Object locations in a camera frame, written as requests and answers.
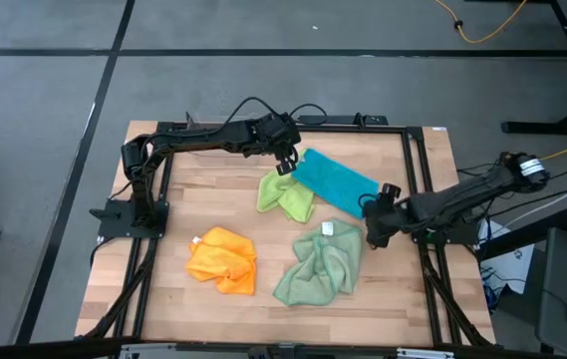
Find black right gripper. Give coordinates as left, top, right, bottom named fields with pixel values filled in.
left=361, top=194, right=414, bottom=249

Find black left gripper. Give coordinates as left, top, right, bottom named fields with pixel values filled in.
left=254, top=112, right=303, bottom=177

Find lime green microfiber towel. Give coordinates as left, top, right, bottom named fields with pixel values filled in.
left=255, top=149, right=316, bottom=224

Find teal microfiber towel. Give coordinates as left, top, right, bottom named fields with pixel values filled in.
left=290, top=147, right=381, bottom=221

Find pale green teal-edged towel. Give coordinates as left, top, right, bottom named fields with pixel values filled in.
left=272, top=218, right=365, bottom=308

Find orange microfiber towel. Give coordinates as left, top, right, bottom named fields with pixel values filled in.
left=184, top=225, right=258, bottom=297

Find black rectangular bar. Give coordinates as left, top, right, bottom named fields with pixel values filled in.
left=296, top=114, right=391, bottom=128

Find white paper bag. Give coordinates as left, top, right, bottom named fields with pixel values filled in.
left=476, top=218, right=536, bottom=297

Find black stand legs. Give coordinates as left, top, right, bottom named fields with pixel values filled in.
left=500, top=0, right=567, bottom=137

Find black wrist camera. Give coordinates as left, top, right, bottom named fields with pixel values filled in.
left=380, top=181, right=403, bottom=201

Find black aluminium table frame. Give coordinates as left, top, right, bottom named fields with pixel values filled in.
left=74, top=119, right=497, bottom=350

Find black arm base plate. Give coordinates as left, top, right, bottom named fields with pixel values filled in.
left=412, top=218, right=482, bottom=246
left=89, top=197, right=170, bottom=240

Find white cable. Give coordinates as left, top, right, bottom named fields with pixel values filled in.
left=503, top=171, right=567, bottom=231

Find yellow cable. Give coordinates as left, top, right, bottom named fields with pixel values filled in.
left=540, top=145, right=567, bottom=163
left=433, top=0, right=529, bottom=46

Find silver aluminium rail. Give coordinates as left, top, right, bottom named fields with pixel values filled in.
left=113, top=341, right=458, bottom=359

